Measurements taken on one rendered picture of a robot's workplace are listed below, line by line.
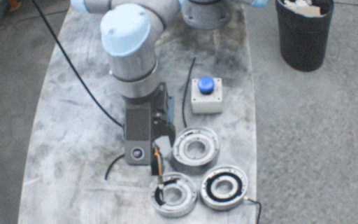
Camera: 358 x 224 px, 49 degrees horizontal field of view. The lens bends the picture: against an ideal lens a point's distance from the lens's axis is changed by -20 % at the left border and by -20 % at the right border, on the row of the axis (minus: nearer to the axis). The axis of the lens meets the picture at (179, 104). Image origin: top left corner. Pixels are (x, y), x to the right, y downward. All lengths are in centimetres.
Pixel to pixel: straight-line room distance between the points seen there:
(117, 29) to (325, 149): 153
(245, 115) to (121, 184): 34
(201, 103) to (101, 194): 33
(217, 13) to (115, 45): 68
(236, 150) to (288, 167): 92
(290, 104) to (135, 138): 146
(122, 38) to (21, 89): 193
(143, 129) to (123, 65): 13
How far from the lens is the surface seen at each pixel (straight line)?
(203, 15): 132
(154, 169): 93
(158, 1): 74
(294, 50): 222
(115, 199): 106
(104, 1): 80
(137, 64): 71
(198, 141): 108
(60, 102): 127
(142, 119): 79
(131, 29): 67
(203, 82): 111
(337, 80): 233
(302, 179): 197
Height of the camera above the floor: 172
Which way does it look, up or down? 52 degrees down
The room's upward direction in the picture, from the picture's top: 10 degrees counter-clockwise
